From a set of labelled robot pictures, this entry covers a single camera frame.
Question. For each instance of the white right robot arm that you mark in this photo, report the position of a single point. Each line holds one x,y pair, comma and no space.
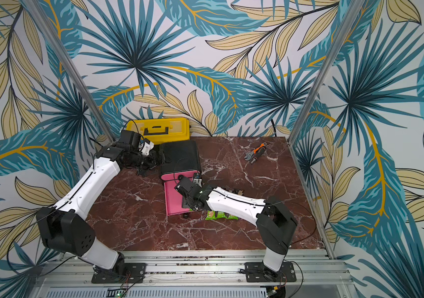
273,219

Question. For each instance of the aluminium corner post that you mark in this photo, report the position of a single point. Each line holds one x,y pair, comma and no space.
46,27
343,29

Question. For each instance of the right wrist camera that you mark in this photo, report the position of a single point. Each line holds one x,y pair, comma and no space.
197,179

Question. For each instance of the yellow black toolbox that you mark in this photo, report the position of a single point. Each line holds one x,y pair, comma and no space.
161,131

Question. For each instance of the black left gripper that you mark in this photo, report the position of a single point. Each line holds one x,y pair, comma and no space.
154,162

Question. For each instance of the aluminium front rail frame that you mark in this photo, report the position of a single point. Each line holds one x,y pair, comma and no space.
202,274

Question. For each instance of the black orange screwdriver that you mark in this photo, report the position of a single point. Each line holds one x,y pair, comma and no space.
256,154

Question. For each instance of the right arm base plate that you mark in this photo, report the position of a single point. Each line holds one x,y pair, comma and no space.
269,272

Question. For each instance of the orange adjustable wrench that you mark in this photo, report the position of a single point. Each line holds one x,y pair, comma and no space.
248,155

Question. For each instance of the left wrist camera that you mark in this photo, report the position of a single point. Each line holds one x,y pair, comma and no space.
147,147

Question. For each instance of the green cookie packet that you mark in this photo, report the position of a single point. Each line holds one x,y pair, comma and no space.
211,215
220,215
230,217

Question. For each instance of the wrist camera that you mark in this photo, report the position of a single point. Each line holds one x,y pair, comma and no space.
147,147
197,179

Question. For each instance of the right aluminium corner post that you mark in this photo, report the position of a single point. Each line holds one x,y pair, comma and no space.
343,29

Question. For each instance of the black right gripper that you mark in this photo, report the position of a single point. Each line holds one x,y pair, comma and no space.
181,185

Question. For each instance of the black drawer cabinet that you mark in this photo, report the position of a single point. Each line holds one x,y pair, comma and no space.
180,156

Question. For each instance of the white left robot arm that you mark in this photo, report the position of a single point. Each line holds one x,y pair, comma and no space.
63,226

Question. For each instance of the pink top drawer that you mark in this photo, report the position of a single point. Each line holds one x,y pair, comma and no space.
176,175

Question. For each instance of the left aluminium corner post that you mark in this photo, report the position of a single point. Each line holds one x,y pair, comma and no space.
46,27

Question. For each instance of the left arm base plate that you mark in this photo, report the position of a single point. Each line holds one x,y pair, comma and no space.
126,273

